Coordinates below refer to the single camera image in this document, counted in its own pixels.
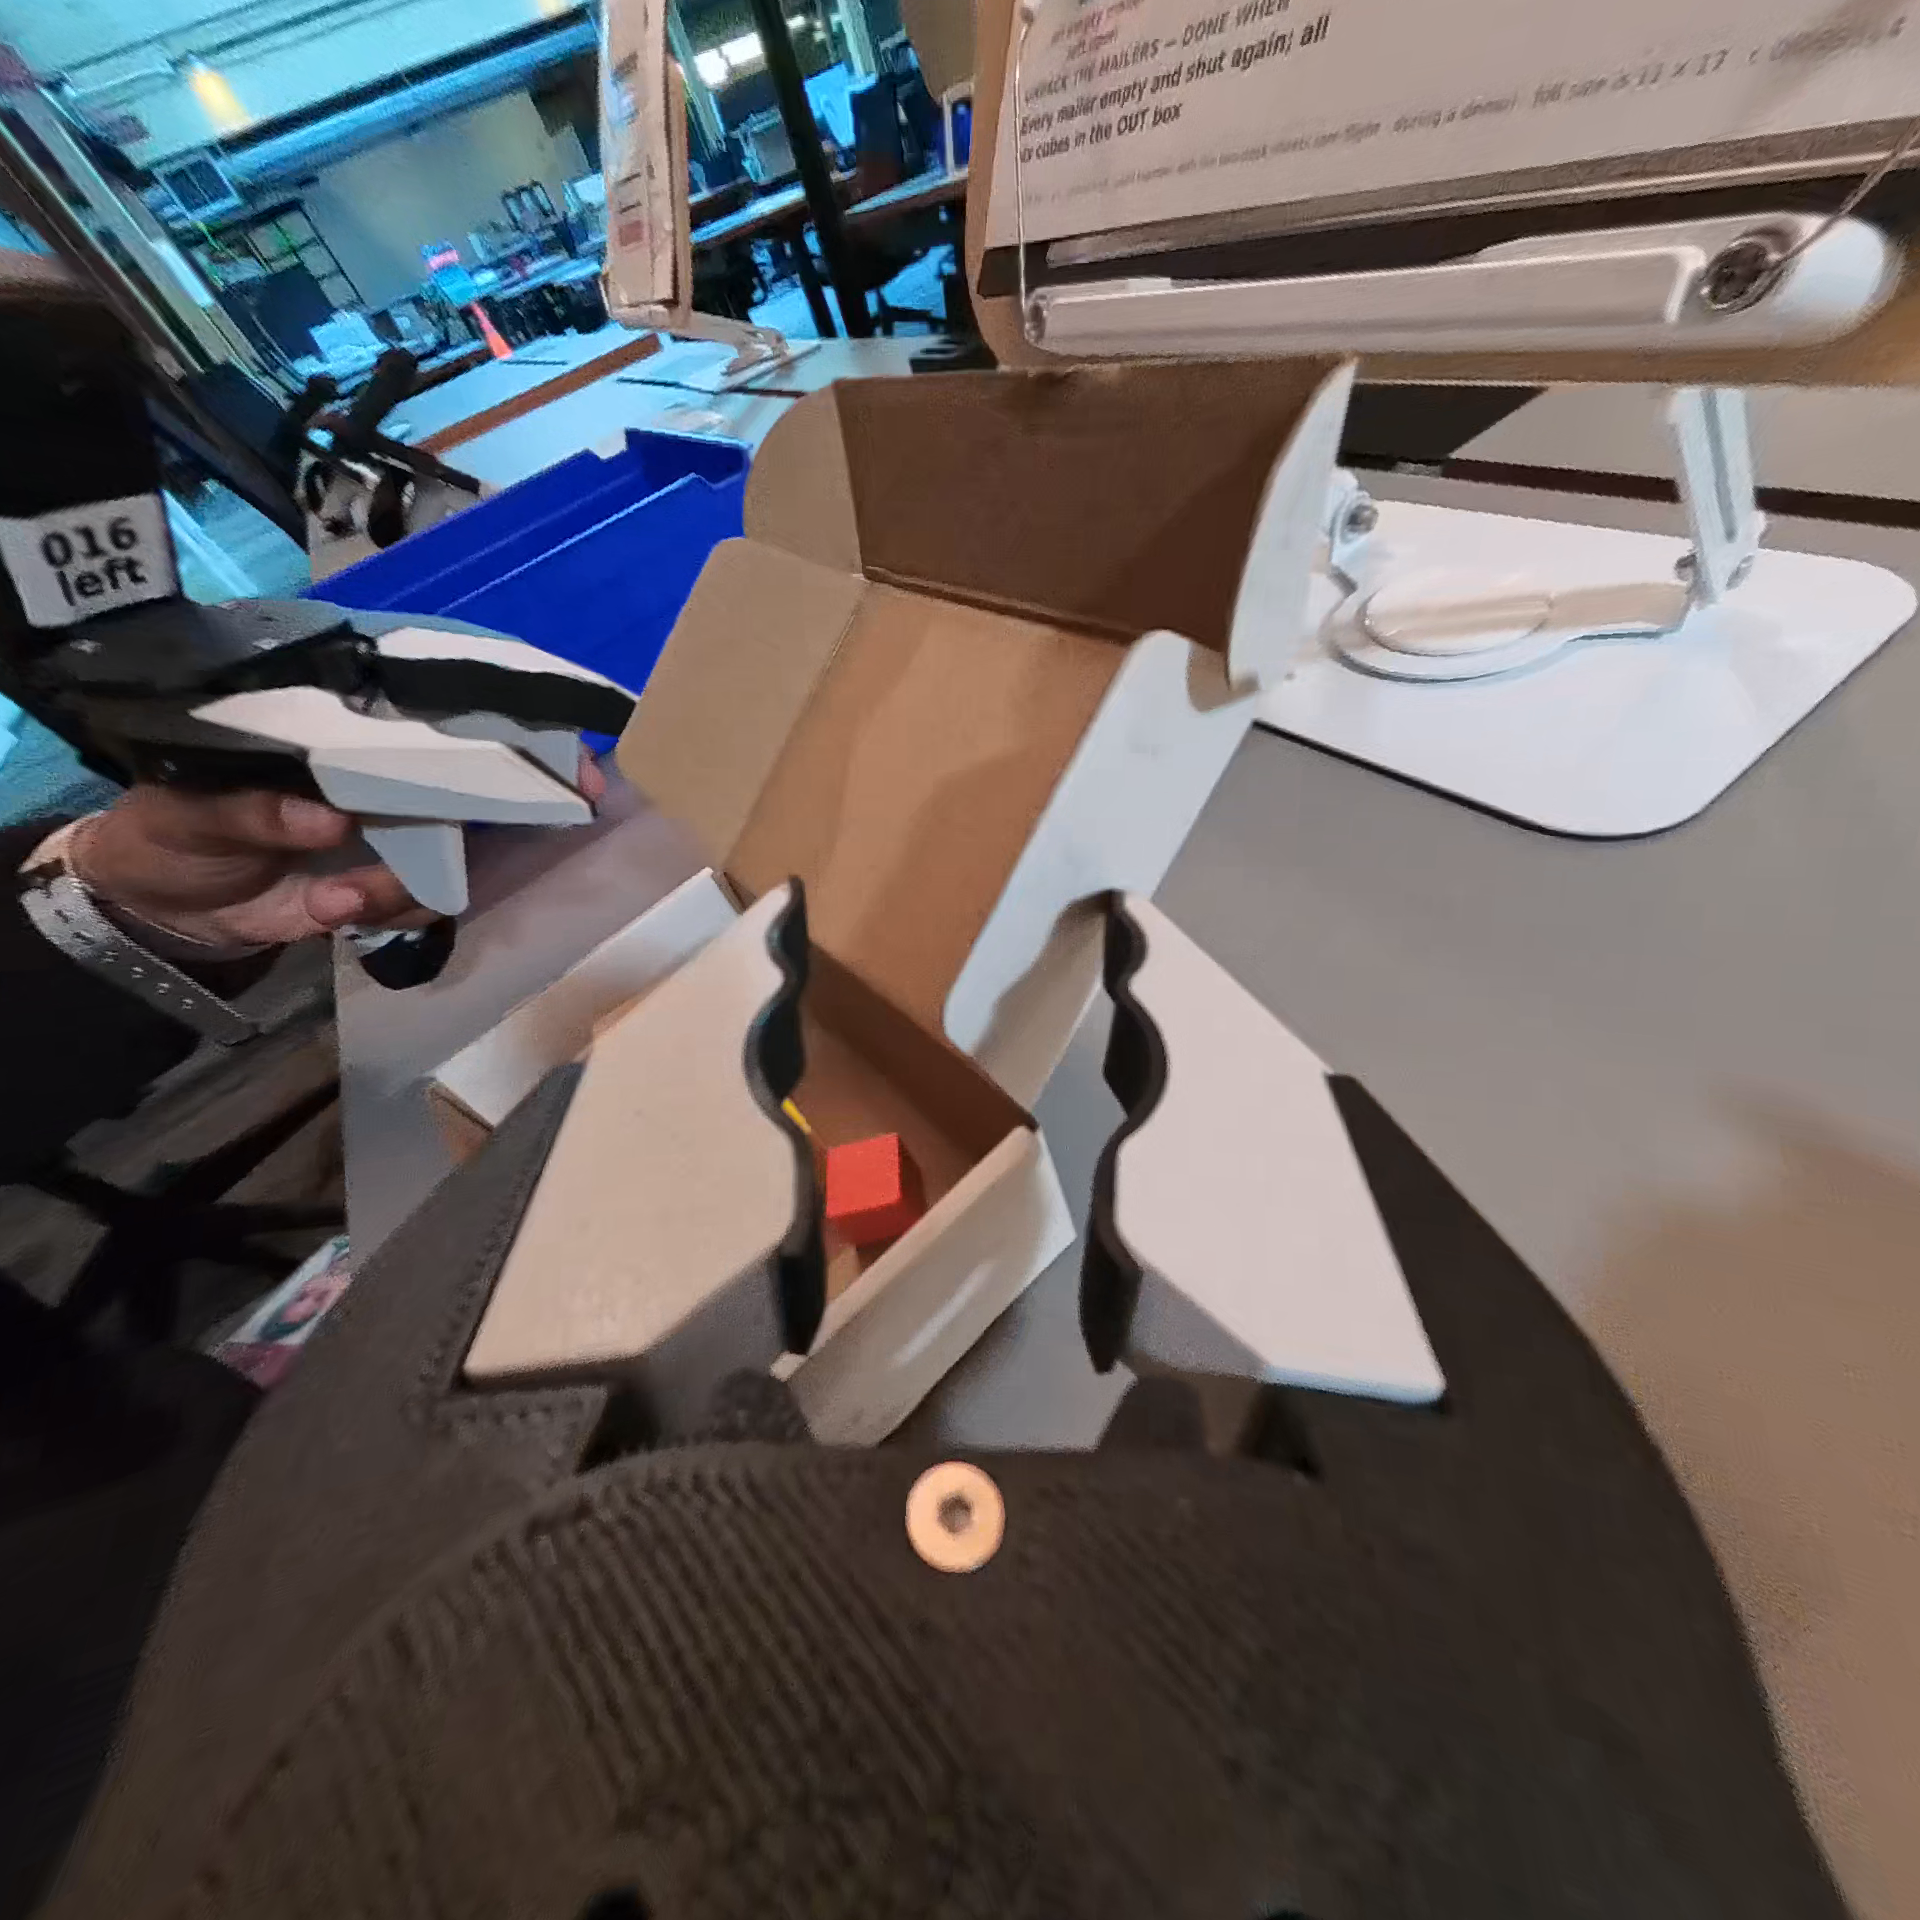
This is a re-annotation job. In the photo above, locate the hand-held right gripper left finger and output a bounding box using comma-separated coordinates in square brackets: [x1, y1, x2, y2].
[463, 876, 831, 1388]

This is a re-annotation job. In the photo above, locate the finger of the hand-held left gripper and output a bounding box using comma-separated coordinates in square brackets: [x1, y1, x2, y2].
[369, 625, 639, 736]
[194, 686, 603, 921]

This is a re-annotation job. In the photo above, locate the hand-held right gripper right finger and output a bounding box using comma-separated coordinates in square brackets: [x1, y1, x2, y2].
[1080, 891, 1450, 1410]

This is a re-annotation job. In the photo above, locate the blue plastic bin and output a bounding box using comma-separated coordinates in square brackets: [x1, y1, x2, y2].
[307, 426, 754, 751]

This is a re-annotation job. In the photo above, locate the red cube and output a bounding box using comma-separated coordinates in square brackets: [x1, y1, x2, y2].
[824, 1132, 914, 1247]

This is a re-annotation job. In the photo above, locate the white cardboard box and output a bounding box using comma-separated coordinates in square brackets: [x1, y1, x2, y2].
[426, 360, 1360, 1450]

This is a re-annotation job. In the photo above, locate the person's left forearm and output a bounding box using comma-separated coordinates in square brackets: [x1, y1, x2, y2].
[0, 840, 347, 1186]

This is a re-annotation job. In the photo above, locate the grey desk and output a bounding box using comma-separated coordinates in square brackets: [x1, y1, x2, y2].
[339, 329, 1920, 1920]

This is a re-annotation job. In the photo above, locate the person's left hand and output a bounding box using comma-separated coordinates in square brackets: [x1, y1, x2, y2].
[66, 783, 451, 962]

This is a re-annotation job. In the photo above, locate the black office chair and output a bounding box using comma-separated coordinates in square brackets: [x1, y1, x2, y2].
[293, 349, 485, 548]

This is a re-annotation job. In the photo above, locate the silver studded wristband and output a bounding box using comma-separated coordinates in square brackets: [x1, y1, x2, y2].
[19, 863, 263, 1046]

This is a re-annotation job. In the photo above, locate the printed card in clear sleeve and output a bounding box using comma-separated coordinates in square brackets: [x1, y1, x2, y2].
[216, 1235, 354, 1388]

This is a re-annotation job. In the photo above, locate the black chair base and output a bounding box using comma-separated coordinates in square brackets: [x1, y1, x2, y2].
[44, 1079, 353, 1292]

